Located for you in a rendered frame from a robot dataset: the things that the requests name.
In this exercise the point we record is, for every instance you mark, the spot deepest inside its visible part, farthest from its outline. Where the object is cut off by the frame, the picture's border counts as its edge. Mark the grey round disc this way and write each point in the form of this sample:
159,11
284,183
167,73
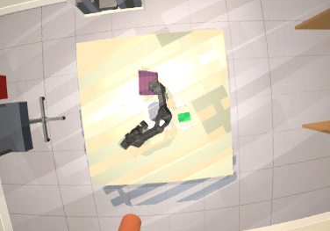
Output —
153,110

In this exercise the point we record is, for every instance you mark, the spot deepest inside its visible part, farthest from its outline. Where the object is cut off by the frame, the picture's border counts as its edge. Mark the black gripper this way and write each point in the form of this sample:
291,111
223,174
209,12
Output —
139,128

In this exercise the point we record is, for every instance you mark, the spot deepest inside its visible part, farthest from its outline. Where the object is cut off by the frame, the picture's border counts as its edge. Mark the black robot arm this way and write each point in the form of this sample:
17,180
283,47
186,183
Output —
137,140

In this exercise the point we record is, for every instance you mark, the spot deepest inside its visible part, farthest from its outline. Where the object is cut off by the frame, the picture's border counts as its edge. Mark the green rectangular block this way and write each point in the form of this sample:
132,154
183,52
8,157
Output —
184,117

